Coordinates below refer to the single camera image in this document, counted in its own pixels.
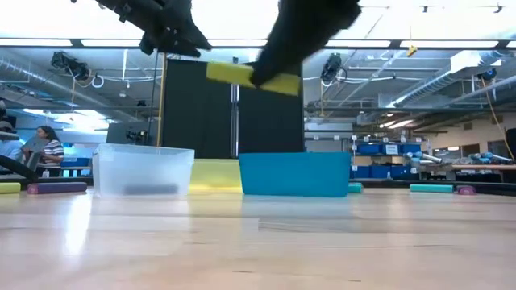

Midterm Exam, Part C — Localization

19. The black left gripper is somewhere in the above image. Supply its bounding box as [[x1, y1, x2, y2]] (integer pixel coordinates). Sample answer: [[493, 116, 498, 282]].
[[116, 0, 213, 58]]

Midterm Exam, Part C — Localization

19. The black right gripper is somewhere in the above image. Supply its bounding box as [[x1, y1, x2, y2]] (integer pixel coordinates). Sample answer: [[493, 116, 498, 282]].
[[249, 0, 362, 88]]

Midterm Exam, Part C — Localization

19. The green block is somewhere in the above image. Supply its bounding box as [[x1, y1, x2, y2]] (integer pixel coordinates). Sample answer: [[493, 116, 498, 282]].
[[0, 182, 22, 196], [206, 60, 302, 97]]

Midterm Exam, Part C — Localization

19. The clear plastic bin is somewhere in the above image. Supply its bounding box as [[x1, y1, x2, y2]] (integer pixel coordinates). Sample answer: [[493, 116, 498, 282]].
[[91, 143, 196, 199]]

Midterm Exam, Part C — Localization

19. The ceiling light strip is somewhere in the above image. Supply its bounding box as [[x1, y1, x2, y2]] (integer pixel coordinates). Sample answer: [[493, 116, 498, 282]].
[[80, 39, 142, 48], [0, 39, 73, 48], [207, 39, 267, 48], [325, 39, 392, 48], [399, 39, 500, 48]]

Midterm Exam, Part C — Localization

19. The yellow vertical pole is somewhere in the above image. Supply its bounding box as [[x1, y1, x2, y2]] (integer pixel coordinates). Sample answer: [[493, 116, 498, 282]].
[[156, 52, 168, 148]]

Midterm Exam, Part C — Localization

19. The black folding partition screen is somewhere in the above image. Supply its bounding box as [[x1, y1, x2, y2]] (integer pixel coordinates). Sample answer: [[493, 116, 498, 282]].
[[162, 55, 306, 160]]

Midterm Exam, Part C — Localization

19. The blue plastic bin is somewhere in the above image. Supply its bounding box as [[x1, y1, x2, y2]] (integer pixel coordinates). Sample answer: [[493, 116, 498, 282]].
[[238, 151, 352, 198]]

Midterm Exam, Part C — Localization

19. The shelf with blue bins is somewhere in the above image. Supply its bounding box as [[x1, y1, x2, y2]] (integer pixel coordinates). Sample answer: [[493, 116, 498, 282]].
[[349, 139, 422, 181]]

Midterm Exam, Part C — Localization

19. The yellow plastic bin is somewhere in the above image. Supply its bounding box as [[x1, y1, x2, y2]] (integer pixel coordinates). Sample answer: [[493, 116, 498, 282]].
[[188, 159, 243, 193]]

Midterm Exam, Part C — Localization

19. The person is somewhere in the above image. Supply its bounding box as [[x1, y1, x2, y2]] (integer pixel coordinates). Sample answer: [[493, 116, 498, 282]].
[[23, 125, 65, 178], [0, 119, 24, 162]]

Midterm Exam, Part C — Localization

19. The wooden workbench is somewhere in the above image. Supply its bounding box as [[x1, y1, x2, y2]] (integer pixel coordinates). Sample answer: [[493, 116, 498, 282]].
[[418, 163, 516, 173]]

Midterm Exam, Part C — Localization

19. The silver air duct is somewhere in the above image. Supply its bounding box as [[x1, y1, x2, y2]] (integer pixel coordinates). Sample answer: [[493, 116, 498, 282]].
[[385, 50, 505, 110]]

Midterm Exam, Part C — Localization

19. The white duct box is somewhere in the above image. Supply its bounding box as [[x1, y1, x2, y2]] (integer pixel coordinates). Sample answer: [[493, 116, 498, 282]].
[[450, 50, 503, 74]]

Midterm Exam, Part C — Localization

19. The black table frame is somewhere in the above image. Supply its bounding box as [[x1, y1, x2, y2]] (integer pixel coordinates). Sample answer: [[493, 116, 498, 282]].
[[0, 175, 516, 197]]

